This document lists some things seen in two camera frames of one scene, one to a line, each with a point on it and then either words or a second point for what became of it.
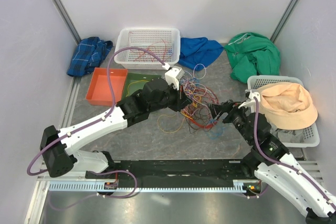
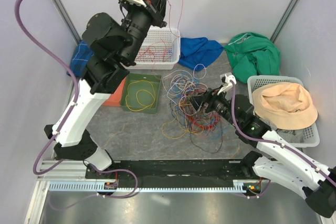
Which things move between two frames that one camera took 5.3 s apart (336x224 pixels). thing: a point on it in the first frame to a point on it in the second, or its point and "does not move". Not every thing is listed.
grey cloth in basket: [287, 136] does not move
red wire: [149, 45] to [148, 54]
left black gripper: [181, 99] to [155, 2]
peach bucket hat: [287, 105] does not move
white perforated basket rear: [164, 43] does not move
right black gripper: [228, 106] to [209, 95]
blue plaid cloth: [89, 53] does not move
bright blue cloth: [195, 53] does not move
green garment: [252, 54] does not move
